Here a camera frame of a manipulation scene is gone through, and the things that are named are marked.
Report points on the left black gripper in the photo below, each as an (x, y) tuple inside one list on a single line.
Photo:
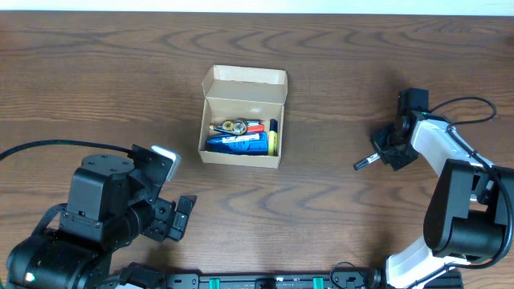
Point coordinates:
[(165, 219)]

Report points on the correction tape dispenser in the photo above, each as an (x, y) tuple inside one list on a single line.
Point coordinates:
[(232, 127)]

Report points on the black marker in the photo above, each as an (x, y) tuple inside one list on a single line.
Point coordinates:
[(366, 161)]

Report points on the blue marker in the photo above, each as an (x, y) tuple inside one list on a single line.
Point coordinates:
[(226, 139)]

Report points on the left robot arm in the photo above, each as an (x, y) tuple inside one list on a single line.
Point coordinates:
[(112, 201)]

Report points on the blue plastic holder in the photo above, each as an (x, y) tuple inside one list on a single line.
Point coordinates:
[(255, 147)]

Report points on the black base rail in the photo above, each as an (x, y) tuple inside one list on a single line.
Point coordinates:
[(137, 276)]

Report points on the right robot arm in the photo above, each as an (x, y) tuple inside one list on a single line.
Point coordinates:
[(469, 221)]

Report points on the brown cardboard box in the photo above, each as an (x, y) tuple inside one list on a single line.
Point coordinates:
[(234, 93)]

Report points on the yellow highlighter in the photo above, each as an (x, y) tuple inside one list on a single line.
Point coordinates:
[(273, 137)]

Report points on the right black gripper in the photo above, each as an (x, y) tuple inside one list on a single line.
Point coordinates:
[(393, 145)]

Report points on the red lighter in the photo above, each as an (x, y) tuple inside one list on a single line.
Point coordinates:
[(255, 128)]

